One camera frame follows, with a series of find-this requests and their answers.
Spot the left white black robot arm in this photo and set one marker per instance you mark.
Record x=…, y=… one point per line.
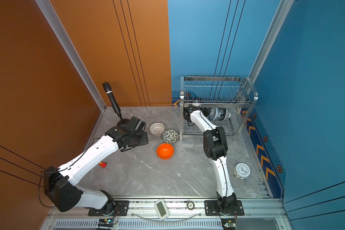
x=61, y=184

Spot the white analog alarm clock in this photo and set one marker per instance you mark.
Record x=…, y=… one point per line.
x=242, y=171

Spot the white digital timer display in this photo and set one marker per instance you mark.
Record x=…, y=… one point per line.
x=162, y=209

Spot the right circuit board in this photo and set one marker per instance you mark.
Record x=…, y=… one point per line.
x=228, y=224

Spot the dark flower-shaped bowl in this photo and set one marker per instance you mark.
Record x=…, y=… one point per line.
x=227, y=114

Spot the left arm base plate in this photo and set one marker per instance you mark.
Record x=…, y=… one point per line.
x=122, y=207

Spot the green floral patterned bowl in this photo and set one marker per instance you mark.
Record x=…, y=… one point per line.
x=170, y=136

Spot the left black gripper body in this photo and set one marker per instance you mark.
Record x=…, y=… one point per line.
x=140, y=139

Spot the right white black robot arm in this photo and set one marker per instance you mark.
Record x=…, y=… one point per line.
x=215, y=148

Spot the white red patterned bowl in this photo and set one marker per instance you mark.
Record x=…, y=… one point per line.
x=157, y=129

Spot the circuit board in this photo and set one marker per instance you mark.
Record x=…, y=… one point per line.
x=228, y=224
x=107, y=224

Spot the steel two-tier dish rack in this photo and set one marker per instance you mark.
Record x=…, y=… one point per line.
x=236, y=93

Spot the small round gauge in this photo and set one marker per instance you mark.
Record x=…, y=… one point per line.
x=190, y=205

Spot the orange bowl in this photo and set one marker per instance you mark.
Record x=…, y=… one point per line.
x=165, y=151

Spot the black microphone on stand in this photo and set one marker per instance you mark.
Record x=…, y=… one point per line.
x=107, y=88

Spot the left circuit board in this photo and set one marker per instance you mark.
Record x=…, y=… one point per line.
x=107, y=224

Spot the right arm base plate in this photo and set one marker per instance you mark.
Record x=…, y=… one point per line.
x=212, y=209

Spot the small red object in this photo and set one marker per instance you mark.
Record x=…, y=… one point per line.
x=103, y=164

